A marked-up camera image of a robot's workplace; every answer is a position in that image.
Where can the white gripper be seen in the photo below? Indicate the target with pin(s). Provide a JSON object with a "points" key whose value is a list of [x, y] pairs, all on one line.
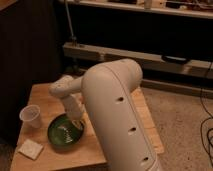
{"points": [[73, 110]]}

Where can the green ceramic bowl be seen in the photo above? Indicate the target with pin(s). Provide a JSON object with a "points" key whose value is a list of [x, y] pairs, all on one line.
{"points": [[62, 132]]}

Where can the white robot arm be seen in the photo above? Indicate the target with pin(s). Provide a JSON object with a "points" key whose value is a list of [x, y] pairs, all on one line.
{"points": [[104, 94]]}

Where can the clear plastic cup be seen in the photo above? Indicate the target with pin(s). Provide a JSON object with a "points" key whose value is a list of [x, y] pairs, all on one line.
{"points": [[31, 115]]}

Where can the metal pole stand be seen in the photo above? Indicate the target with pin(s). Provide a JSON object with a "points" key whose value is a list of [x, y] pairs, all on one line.
{"points": [[72, 35]]}

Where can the black device on shelf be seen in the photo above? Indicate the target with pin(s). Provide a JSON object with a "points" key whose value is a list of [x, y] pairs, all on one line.
{"points": [[175, 59]]}

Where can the wooden shelf unit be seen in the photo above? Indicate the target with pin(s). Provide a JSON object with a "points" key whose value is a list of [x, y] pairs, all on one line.
{"points": [[109, 31]]}

